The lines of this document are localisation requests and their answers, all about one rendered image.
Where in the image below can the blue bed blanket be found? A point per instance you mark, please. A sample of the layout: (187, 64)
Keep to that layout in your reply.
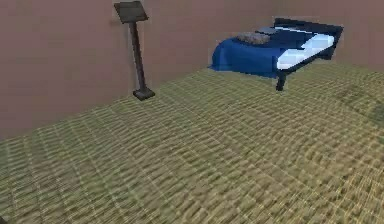
(246, 55)

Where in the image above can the grey lumpy pillow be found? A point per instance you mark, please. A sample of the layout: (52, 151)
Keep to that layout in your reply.
(254, 38)

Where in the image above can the dark brown floor lamp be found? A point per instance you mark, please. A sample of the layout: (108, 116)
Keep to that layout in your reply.
(137, 53)

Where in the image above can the black framed bed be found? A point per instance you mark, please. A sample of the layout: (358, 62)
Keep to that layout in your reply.
(308, 50)

